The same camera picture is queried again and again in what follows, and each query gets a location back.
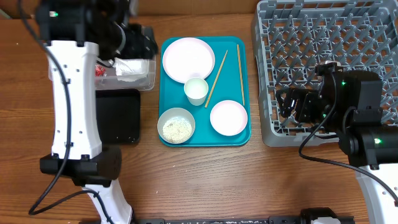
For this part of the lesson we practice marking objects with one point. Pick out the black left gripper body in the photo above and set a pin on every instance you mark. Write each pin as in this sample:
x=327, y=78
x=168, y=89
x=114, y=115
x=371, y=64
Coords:
x=136, y=46

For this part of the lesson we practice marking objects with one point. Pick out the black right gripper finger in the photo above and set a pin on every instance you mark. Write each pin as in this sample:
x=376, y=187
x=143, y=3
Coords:
x=285, y=104
x=284, y=91

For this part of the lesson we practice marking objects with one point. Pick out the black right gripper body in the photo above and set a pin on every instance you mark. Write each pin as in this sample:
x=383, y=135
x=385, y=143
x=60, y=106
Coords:
x=303, y=106

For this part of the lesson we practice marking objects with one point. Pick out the white tissue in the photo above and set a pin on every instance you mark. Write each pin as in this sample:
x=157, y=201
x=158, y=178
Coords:
x=131, y=70

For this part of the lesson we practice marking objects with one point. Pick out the red wrapper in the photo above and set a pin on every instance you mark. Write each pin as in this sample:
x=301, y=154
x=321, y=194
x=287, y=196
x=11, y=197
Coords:
x=100, y=71

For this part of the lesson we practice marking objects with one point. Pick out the white small bowl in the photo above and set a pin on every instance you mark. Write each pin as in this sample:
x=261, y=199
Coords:
x=228, y=118

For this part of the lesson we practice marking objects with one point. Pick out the white plastic cup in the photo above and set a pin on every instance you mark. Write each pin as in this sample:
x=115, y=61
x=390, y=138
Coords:
x=196, y=90

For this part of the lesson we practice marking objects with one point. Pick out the grey bowl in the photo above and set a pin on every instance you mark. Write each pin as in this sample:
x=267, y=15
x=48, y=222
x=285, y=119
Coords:
x=171, y=113

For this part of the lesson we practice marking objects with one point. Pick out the cooked white rice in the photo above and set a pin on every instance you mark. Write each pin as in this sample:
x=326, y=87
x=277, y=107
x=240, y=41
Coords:
x=177, y=130

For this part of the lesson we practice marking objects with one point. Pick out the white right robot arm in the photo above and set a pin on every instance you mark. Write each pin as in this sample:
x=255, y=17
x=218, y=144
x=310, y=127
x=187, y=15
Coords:
x=348, y=104

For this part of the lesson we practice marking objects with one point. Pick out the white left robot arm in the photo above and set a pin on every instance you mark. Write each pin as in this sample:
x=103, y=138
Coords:
x=77, y=152

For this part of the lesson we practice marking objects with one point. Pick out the clear plastic waste bin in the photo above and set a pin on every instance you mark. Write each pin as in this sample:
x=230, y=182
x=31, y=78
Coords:
x=136, y=82

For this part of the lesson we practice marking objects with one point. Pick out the grey dishwasher rack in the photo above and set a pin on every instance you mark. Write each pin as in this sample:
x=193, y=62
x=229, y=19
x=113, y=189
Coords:
x=290, y=37

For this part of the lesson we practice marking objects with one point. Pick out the black waste tray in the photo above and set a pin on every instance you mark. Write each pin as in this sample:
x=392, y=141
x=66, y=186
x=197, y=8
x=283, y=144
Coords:
x=118, y=114

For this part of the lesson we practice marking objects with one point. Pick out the large white round plate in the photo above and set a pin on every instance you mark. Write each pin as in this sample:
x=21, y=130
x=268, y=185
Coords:
x=188, y=58

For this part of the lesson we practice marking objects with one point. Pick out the right wooden chopstick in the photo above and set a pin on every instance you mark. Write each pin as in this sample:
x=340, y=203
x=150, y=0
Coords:
x=240, y=73

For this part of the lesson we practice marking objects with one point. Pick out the wooden chopstick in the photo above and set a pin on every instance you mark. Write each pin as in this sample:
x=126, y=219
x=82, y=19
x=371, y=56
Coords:
x=240, y=73
x=216, y=79

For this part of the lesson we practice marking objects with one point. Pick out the left wooden chopstick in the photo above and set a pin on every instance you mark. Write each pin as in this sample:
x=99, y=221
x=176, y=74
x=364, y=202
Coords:
x=216, y=79

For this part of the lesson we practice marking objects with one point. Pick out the teal plastic tray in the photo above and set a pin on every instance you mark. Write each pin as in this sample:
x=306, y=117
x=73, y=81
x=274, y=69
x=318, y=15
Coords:
x=171, y=94

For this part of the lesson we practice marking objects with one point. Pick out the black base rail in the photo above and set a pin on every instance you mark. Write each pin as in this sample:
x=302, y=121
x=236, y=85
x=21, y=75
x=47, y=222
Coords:
x=321, y=215

